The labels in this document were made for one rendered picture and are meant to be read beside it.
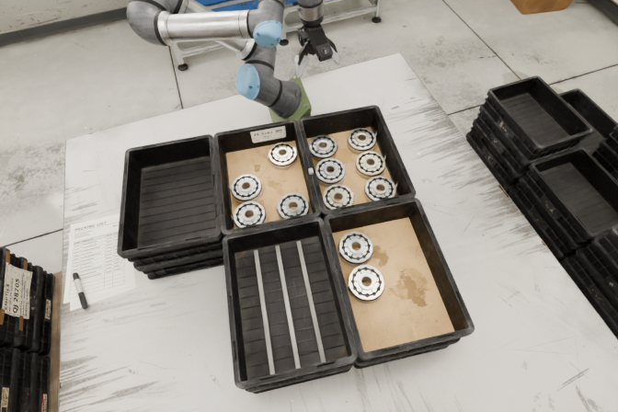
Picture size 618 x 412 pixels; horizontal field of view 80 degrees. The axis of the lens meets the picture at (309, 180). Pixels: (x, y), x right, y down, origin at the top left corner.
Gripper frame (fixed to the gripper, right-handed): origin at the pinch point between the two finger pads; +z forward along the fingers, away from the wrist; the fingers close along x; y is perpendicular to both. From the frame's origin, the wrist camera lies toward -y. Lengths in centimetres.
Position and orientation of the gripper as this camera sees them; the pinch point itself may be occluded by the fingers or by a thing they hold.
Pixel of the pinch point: (318, 73)
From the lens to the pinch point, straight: 132.1
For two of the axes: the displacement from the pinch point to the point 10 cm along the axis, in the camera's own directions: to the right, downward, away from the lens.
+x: -9.2, 3.6, -1.4
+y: -3.7, -7.4, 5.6
